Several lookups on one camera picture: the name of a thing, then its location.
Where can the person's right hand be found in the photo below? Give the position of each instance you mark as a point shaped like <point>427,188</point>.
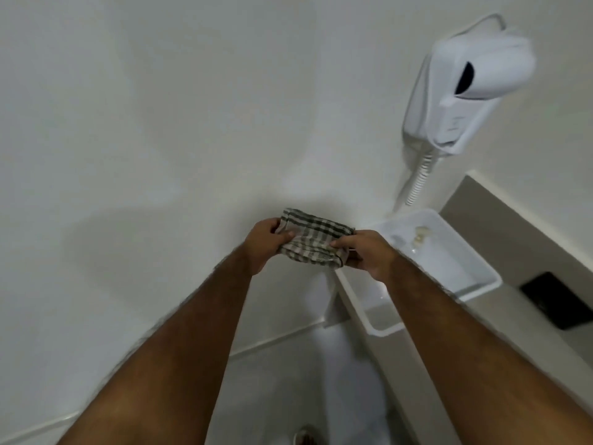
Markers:
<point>370,254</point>

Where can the person's left hand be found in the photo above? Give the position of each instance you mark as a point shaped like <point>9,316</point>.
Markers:
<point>259,247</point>

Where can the person's left thumb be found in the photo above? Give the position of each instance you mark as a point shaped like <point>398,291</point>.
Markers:
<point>283,237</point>

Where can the person's right thumb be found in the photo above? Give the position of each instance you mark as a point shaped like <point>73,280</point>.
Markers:
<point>342,243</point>

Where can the checked grey cloth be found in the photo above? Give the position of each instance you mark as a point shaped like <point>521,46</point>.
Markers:
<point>311,238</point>

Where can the person's right forearm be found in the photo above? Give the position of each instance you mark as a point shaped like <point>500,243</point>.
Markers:
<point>477,366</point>

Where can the person's left forearm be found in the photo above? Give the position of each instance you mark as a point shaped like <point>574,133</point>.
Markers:
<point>171,361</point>

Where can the small beige soap piece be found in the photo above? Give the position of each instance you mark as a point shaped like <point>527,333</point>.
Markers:
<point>421,235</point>

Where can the white plastic tray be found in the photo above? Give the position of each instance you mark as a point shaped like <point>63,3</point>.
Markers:
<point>431,268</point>

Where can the grey cistern ledge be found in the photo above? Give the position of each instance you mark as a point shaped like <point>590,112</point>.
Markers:
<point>505,254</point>

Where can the black flush plate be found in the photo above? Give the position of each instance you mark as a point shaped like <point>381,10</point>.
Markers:
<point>556,300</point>

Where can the white wall hair dryer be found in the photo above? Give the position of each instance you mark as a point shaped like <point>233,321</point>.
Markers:
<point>463,87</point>

